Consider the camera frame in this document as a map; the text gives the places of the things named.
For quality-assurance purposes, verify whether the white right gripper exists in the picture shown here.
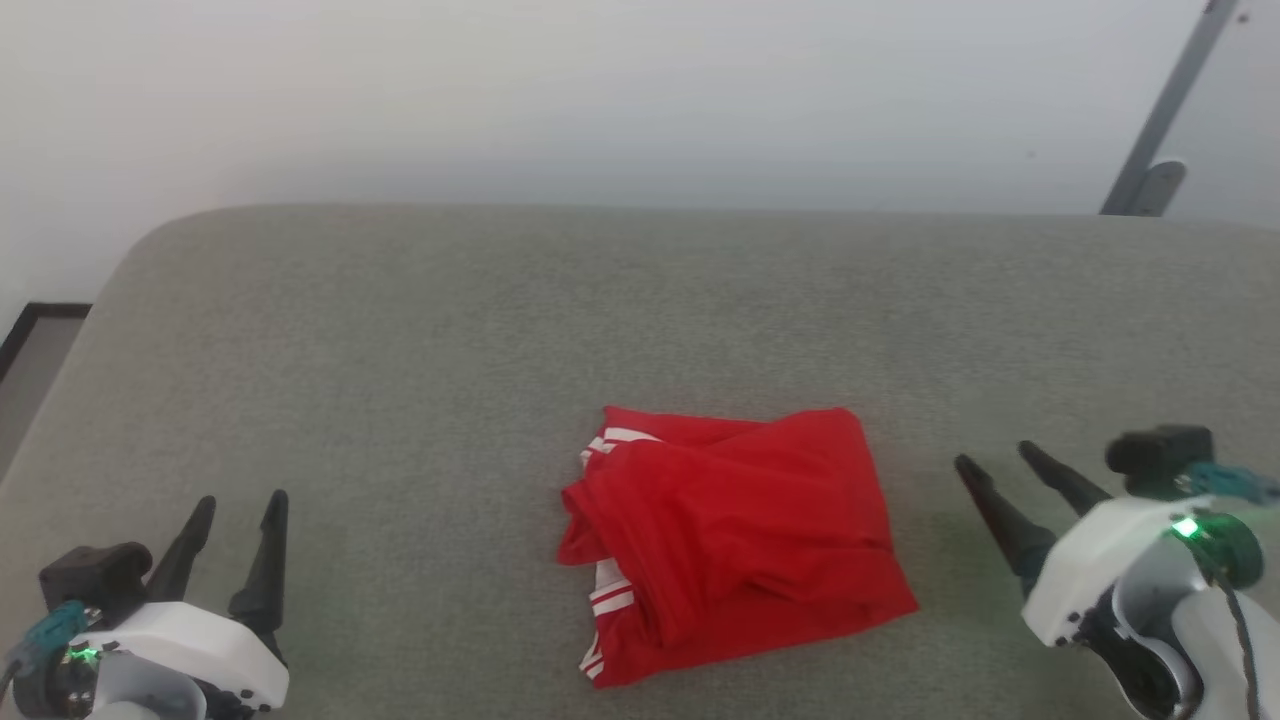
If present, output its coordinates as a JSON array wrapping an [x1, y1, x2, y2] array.
[[953, 440, 1217, 649]]

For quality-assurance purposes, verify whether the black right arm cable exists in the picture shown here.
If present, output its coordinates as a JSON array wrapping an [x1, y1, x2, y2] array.
[[1210, 575, 1263, 720]]

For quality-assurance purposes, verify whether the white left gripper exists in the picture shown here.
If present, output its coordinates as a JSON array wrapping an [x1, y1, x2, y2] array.
[[85, 489, 292, 715]]

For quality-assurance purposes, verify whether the red shirt with white sleeves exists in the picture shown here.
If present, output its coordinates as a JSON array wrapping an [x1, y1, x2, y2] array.
[[556, 405, 919, 690]]

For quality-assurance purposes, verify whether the grey metal pole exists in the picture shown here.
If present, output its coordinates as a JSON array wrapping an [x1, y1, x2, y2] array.
[[1100, 0, 1241, 217]]

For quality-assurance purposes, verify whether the black framed grey floor panel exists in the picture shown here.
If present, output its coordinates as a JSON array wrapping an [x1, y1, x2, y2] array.
[[0, 302, 93, 481]]

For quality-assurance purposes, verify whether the grey fabric sofa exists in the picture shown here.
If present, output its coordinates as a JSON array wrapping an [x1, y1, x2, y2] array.
[[0, 204, 1280, 720]]

